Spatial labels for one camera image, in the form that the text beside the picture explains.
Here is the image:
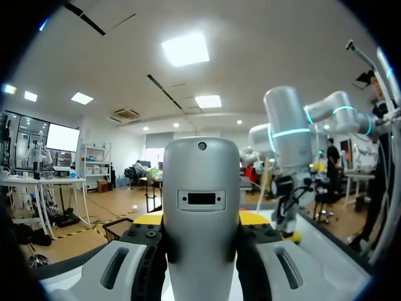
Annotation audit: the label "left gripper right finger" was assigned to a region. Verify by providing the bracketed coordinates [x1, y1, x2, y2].
[235, 210, 343, 301]

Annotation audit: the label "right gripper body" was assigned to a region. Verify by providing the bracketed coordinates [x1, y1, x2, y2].
[270, 174, 315, 233]

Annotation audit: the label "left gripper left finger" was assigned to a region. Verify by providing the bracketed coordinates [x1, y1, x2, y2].
[66, 212, 167, 301]

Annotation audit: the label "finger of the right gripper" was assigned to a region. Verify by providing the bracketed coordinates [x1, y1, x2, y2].
[281, 230, 302, 244]

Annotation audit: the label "grey hand-held probe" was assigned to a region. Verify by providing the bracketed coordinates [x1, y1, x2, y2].
[162, 136, 242, 301]

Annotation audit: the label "person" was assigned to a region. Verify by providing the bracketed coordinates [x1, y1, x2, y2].
[325, 137, 342, 197]
[130, 159, 147, 187]
[346, 68, 401, 253]

